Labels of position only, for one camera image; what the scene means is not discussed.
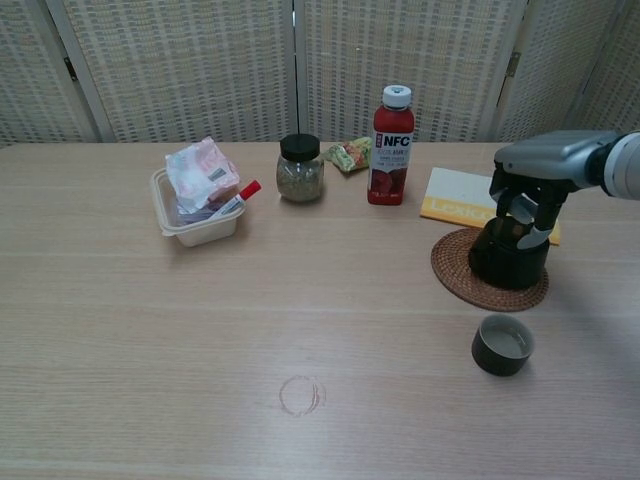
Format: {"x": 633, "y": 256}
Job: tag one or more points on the round woven rattan trivet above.
{"x": 450, "y": 265}

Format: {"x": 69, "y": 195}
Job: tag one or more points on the small dark ceramic cup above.
{"x": 495, "y": 359}

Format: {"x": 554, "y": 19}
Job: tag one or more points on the red NFC juice bottle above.
{"x": 392, "y": 175}

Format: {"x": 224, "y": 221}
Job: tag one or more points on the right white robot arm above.
{"x": 622, "y": 165}

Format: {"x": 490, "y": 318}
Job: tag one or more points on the green orange snack packet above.
{"x": 350, "y": 155}

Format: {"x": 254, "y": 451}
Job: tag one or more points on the yellow white Lexicon booklet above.
{"x": 455, "y": 192}

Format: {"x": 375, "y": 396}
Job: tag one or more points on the woven folding screen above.
{"x": 175, "y": 75}

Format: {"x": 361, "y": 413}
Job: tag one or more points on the purple packet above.
{"x": 192, "y": 216}

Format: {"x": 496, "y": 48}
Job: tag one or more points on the white marker with red cap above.
{"x": 250, "y": 189}

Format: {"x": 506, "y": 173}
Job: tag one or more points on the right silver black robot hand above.
{"x": 545, "y": 160}

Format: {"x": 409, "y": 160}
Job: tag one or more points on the beige plastic food container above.
{"x": 200, "y": 235}

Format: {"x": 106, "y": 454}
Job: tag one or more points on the pink white plastic pack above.
{"x": 195, "y": 170}

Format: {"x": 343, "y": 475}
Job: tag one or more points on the glass jar with black lid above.
{"x": 300, "y": 180}

